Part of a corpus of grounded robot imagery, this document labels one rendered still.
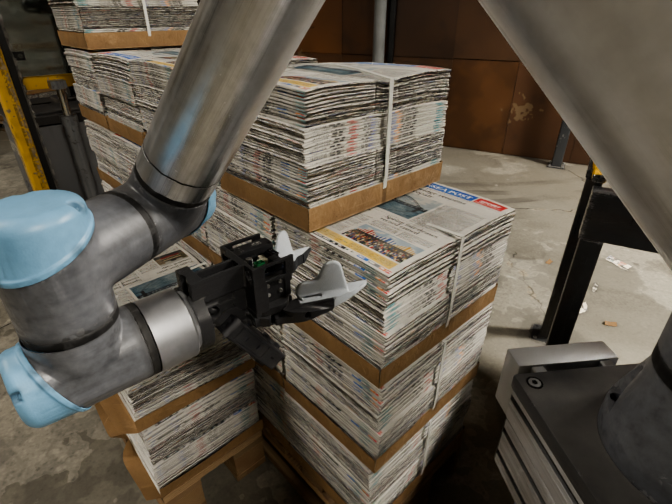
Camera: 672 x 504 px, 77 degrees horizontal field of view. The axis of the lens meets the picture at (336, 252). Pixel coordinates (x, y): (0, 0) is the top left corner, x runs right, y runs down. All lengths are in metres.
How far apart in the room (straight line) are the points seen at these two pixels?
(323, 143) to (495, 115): 3.73
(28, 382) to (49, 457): 1.23
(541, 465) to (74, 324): 0.51
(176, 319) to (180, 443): 0.75
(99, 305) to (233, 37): 0.23
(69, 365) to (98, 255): 0.09
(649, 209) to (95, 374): 0.39
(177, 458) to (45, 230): 0.88
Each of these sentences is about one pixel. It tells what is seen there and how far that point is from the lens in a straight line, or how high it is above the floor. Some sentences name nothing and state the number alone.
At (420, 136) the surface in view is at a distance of 0.87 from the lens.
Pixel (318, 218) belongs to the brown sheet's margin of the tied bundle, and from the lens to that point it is 0.71.
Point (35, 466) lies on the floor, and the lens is 1.64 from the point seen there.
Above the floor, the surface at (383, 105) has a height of 1.02.
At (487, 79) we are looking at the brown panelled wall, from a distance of 4.34.
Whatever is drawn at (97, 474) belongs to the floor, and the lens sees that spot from 1.54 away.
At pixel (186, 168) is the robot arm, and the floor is 1.04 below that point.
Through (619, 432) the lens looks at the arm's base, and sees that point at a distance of 0.46.
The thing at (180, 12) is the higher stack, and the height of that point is 1.16.
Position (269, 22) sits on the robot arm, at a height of 1.15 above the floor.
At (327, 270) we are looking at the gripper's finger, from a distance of 0.49.
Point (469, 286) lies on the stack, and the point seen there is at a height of 0.70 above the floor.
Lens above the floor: 1.15
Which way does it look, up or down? 29 degrees down
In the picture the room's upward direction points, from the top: straight up
